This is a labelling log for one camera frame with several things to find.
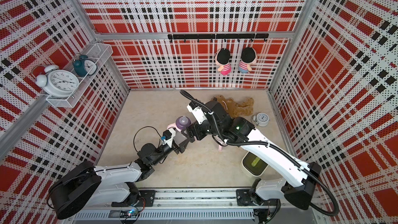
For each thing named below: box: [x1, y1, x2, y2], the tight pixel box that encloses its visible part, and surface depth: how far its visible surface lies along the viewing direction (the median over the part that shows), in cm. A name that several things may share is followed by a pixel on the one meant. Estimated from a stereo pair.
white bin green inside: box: [241, 150, 269, 177], surface depth 80 cm
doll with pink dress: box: [215, 48, 233, 76], surface depth 98 cm
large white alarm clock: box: [31, 64, 80, 99], surface depth 63 cm
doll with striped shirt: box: [238, 46, 258, 74], surface depth 96 cm
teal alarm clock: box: [72, 54, 98, 78], surface depth 73 cm
